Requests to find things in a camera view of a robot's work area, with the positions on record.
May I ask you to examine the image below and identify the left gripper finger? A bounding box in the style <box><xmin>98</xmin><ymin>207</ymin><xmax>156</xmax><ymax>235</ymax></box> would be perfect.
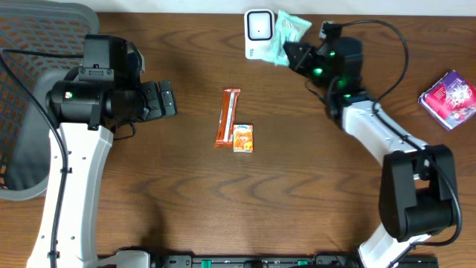
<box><xmin>158</xmin><ymin>80</ymin><xmax>166</xmax><ymax>118</ymax></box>
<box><xmin>163</xmin><ymin>80</ymin><xmax>177</xmax><ymax>117</ymax></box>

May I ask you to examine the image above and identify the teal snack packet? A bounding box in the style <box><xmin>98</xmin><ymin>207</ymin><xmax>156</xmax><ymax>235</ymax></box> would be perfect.
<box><xmin>261</xmin><ymin>10</ymin><xmax>312</xmax><ymax>66</ymax></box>

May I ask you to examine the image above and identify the orange red snack bar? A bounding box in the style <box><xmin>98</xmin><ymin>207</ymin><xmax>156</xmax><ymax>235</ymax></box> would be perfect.
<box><xmin>214</xmin><ymin>88</ymin><xmax>241</xmax><ymax>147</ymax></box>

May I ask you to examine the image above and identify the orange snack packet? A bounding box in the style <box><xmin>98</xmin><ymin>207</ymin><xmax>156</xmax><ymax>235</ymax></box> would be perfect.
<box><xmin>233</xmin><ymin>124</ymin><xmax>254</xmax><ymax>153</ymax></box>

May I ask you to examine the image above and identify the red purple snack bag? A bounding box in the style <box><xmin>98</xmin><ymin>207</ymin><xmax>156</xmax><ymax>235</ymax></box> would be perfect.
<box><xmin>418</xmin><ymin>70</ymin><xmax>475</xmax><ymax>130</ymax></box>

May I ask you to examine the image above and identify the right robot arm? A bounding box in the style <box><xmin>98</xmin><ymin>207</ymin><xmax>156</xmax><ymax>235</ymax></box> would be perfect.
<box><xmin>283</xmin><ymin>37</ymin><xmax>462</xmax><ymax>267</ymax></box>

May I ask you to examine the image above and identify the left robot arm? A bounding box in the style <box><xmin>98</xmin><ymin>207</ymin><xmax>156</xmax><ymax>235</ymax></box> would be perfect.
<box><xmin>27</xmin><ymin>34</ymin><xmax>177</xmax><ymax>267</ymax></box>

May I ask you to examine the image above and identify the white barcode scanner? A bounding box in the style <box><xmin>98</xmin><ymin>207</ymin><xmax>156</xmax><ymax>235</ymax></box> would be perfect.
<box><xmin>244</xmin><ymin>9</ymin><xmax>275</xmax><ymax>60</ymax></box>

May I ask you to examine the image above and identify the right black cable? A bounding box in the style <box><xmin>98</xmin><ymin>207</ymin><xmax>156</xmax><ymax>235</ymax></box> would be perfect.
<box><xmin>304</xmin><ymin>19</ymin><xmax>463</xmax><ymax>248</ymax></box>

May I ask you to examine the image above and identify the black cable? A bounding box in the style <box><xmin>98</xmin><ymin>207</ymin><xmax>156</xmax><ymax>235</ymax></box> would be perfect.
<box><xmin>0</xmin><ymin>48</ymin><xmax>85</xmax><ymax>268</ymax></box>
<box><xmin>304</xmin><ymin>19</ymin><xmax>463</xmax><ymax>248</ymax></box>

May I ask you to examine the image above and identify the left black cable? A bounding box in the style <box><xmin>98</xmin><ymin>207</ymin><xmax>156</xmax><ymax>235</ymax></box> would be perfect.
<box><xmin>0</xmin><ymin>48</ymin><xmax>85</xmax><ymax>268</ymax></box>

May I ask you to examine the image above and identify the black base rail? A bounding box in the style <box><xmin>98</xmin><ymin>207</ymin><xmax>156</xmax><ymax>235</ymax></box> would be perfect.
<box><xmin>97</xmin><ymin>254</ymin><xmax>440</xmax><ymax>268</ymax></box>

